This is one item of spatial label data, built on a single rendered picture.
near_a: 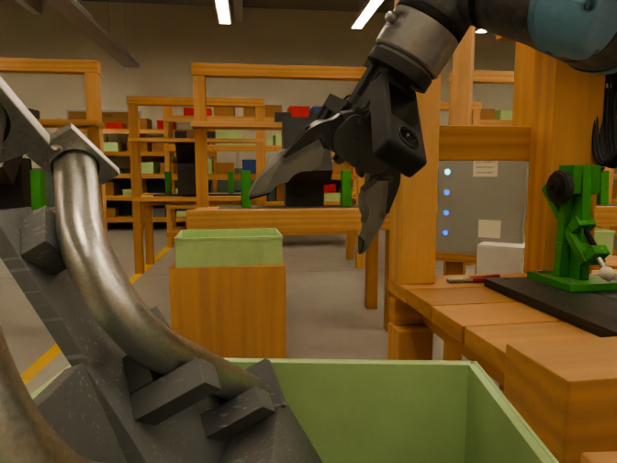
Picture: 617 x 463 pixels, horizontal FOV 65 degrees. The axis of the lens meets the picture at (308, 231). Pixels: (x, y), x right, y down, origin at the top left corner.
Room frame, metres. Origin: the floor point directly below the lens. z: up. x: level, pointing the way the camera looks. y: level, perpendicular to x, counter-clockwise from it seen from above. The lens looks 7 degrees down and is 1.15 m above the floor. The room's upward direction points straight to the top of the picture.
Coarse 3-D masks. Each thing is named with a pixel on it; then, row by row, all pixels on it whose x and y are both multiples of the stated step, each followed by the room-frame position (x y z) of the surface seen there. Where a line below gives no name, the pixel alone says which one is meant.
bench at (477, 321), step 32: (416, 288) 1.13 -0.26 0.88; (448, 288) 1.13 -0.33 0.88; (480, 288) 1.13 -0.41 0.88; (416, 320) 1.22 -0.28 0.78; (448, 320) 0.90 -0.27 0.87; (480, 320) 0.88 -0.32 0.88; (512, 320) 0.88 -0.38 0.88; (544, 320) 0.88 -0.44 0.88; (416, 352) 1.17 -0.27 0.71; (480, 352) 0.79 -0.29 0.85
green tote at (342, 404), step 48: (48, 384) 0.43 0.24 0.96; (288, 384) 0.48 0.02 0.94; (336, 384) 0.48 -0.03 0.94; (384, 384) 0.48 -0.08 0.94; (432, 384) 0.47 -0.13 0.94; (480, 384) 0.43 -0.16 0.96; (336, 432) 0.48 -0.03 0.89; (384, 432) 0.48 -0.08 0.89; (432, 432) 0.47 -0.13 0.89; (480, 432) 0.43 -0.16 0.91; (528, 432) 0.34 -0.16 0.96
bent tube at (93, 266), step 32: (64, 128) 0.36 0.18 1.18; (32, 160) 0.36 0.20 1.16; (64, 160) 0.36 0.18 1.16; (96, 160) 0.38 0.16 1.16; (64, 192) 0.33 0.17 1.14; (96, 192) 0.35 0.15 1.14; (64, 224) 0.31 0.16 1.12; (96, 224) 0.32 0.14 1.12; (64, 256) 0.31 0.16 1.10; (96, 256) 0.30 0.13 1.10; (96, 288) 0.30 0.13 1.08; (128, 288) 0.31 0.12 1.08; (96, 320) 0.30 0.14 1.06; (128, 320) 0.30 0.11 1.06; (128, 352) 0.31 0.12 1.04; (160, 352) 0.31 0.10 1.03; (192, 352) 0.34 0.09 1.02; (224, 384) 0.38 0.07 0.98; (256, 384) 0.43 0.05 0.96
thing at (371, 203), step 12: (372, 180) 0.53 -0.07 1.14; (384, 180) 0.53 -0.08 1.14; (360, 192) 0.54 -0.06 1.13; (372, 192) 0.53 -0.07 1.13; (384, 192) 0.53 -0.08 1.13; (360, 204) 0.58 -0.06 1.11; (372, 204) 0.53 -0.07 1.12; (384, 204) 0.54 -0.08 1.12; (372, 216) 0.54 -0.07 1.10; (384, 216) 0.54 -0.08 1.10; (372, 228) 0.54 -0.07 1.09; (360, 240) 0.55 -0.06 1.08; (372, 240) 0.55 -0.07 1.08; (360, 252) 0.56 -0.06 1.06
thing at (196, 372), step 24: (192, 360) 0.33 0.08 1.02; (144, 384) 0.33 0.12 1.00; (168, 384) 0.32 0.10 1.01; (192, 384) 0.32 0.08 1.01; (216, 384) 0.33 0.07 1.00; (144, 408) 0.32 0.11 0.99; (168, 408) 0.32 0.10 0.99; (216, 408) 0.40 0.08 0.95; (240, 408) 0.40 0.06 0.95; (264, 408) 0.40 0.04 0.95; (216, 432) 0.39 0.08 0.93
